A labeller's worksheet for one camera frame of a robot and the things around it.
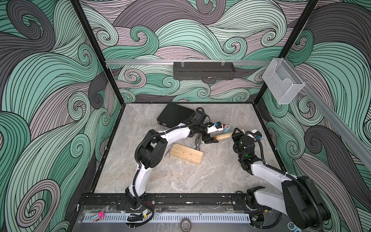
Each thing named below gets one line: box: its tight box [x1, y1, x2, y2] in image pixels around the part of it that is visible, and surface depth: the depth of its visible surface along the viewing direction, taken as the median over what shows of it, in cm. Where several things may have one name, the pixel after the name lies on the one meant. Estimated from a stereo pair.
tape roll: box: [179, 217, 192, 232], surface depth 67 cm
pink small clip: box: [98, 210, 106, 219], surface depth 70 cm
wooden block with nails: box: [170, 143, 204, 166], surface depth 90 cm
